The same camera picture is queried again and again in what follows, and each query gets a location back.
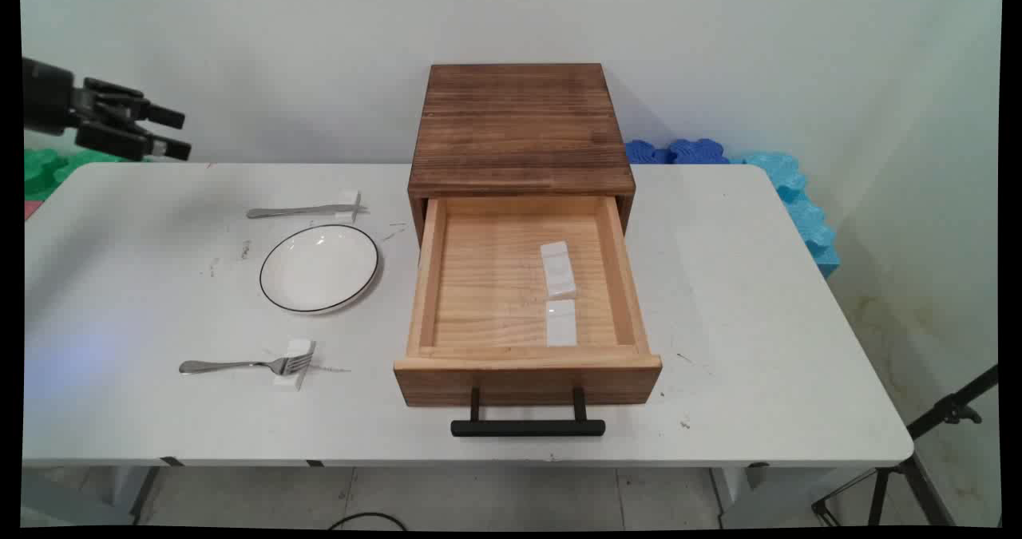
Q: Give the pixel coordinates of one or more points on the blue foam puzzle mat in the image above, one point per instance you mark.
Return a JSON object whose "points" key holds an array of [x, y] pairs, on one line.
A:
{"points": [[699, 152], [643, 153]]}

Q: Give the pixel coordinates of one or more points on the dark wooden drawer cabinet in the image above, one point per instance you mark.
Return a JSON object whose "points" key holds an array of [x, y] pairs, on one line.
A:
{"points": [[519, 124]]}

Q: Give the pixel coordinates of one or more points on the cyan foam puzzle mat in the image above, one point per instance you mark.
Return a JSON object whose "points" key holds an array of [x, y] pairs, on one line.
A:
{"points": [[802, 212]]}

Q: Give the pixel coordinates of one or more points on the black tripod stand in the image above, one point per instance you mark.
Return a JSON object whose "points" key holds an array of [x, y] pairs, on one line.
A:
{"points": [[942, 411]]}

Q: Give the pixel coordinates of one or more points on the silver fork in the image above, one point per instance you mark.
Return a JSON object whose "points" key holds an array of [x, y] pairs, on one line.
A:
{"points": [[223, 365]]}

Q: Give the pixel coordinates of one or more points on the light wooden drawer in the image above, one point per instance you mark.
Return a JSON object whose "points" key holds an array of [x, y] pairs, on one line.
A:
{"points": [[487, 283]]}

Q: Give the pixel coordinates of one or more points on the white plate with black rim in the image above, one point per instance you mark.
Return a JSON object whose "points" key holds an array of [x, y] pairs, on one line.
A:
{"points": [[319, 269]]}

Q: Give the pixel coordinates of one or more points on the green foam puzzle mat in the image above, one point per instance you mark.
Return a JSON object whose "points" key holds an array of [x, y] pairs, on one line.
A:
{"points": [[48, 172]]}

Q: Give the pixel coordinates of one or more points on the white ceramic cutlery rest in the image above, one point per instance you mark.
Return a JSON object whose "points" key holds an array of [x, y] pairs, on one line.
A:
{"points": [[558, 271], [290, 383], [349, 196], [561, 325]]}

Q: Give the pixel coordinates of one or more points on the silver table knife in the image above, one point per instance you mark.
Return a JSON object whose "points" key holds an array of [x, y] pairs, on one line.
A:
{"points": [[287, 211]]}

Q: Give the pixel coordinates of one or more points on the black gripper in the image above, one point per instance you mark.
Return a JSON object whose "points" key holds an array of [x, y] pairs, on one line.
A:
{"points": [[48, 100]]}

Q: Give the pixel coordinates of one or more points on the red foam mat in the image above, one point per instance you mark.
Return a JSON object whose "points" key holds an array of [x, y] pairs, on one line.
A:
{"points": [[30, 209]]}

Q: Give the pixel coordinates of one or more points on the white table leg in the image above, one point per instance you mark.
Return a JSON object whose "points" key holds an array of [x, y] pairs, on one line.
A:
{"points": [[734, 487], [128, 487]]}

